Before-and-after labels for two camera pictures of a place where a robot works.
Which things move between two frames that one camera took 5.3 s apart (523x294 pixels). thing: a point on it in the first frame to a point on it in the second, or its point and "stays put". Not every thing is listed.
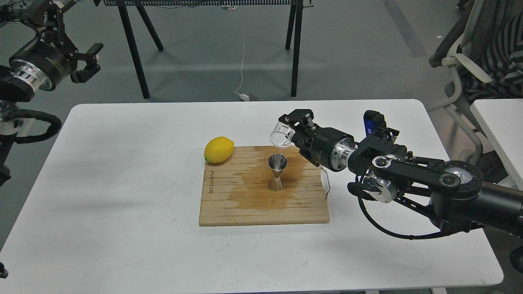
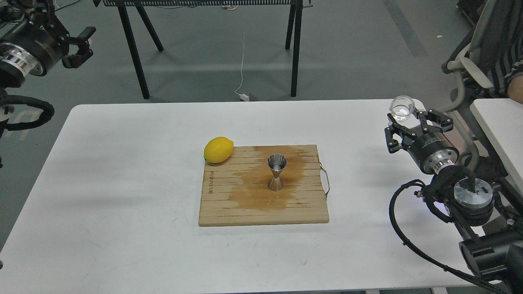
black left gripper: [40, 61] to [32, 48]
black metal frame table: [295, 18] stays put
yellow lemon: [218, 149] stays put
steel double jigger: [277, 163] stays put
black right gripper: [327, 147] to [432, 151]
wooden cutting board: [236, 192] stays put
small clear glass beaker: [282, 136] to [401, 107]
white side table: [501, 121] stays put
